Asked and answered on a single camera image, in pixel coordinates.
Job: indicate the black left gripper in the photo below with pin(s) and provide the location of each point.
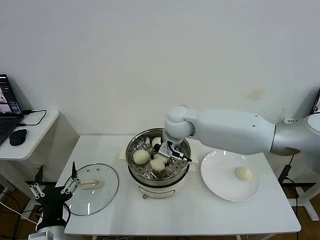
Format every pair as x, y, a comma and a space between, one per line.
53, 207

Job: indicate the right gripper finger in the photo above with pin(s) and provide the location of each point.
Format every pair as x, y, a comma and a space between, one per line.
168, 163
154, 151

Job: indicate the white steamed baozi bun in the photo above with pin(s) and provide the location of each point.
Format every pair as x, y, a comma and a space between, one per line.
243, 174
157, 166
156, 142
140, 157

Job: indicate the round glass pot lid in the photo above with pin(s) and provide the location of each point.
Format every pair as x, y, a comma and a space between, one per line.
105, 195

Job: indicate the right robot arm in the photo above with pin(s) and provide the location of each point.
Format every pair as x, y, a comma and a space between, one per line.
225, 130

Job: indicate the stainless steel steamer basket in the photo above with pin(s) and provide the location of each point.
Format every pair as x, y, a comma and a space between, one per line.
181, 168

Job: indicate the white side table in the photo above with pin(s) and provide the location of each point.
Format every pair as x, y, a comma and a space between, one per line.
290, 120
37, 140

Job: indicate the white round plate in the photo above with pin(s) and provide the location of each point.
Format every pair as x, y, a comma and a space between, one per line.
220, 175

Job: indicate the black computer mouse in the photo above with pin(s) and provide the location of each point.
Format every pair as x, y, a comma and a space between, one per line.
18, 137

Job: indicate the black laptop with lit screen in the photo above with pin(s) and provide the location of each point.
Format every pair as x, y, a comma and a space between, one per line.
318, 102
7, 105

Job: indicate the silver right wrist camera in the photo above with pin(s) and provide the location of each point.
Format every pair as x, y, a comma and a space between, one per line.
165, 148

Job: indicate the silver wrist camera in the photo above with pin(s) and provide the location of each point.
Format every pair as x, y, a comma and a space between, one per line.
40, 236
165, 148

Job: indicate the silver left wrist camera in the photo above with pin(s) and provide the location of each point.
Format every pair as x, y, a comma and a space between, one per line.
40, 236

